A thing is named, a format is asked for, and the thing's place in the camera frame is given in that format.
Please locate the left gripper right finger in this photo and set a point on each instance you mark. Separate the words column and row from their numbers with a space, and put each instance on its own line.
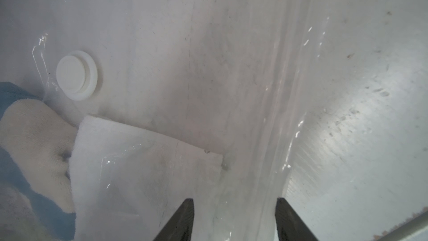
column 290, row 227

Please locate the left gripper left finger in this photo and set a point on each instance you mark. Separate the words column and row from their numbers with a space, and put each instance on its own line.
column 180, row 225

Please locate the white towel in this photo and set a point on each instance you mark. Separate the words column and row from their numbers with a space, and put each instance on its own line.
column 127, row 182

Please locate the clear plastic vacuum bag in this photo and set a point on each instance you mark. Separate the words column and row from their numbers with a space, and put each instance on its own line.
column 221, row 75

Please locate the blue and cream towel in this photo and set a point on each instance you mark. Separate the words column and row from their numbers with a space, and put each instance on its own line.
column 36, row 144

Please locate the white vacuum bag valve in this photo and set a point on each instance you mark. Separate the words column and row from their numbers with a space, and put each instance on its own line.
column 77, row 75

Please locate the aluminium frame rail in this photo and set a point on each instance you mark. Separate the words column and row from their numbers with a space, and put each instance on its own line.
column 413, row 229

